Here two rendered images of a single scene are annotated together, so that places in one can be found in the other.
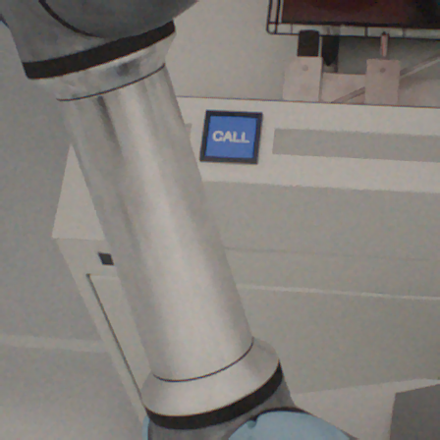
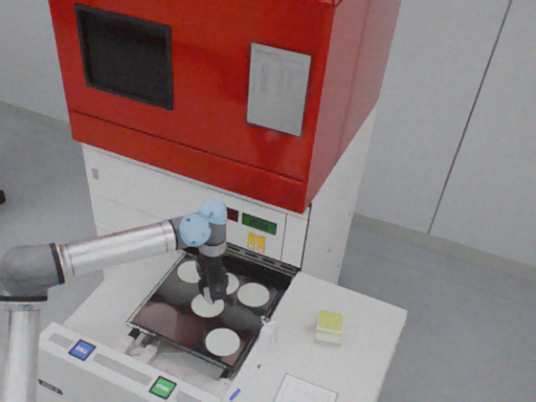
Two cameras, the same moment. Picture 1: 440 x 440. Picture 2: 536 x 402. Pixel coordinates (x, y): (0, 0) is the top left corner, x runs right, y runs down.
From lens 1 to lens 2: 76 cm
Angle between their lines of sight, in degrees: 20
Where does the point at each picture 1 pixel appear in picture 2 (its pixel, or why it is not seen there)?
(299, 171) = (95, 368)
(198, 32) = (113, 318)
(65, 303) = not seen: outside the picture
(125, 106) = (16, 317)
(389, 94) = (146, 358)
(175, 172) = (24, 343)
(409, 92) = (158, 361)
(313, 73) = (128, 342)
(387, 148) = (127, 372)
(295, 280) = not seen: outside the picture
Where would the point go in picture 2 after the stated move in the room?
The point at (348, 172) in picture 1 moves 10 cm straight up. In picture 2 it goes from (109, 374) to (105, 351)
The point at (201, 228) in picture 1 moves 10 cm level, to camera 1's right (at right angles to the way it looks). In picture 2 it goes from (27, 364) to (67, 370)
